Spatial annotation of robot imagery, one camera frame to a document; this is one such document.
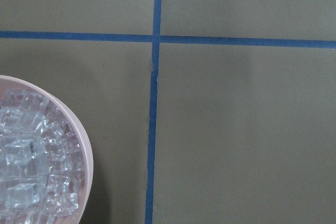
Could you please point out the pile of ice cubes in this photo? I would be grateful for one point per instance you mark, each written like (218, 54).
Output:
(42, 164)

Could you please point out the pink bowl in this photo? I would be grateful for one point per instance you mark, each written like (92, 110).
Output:
(12, 83)

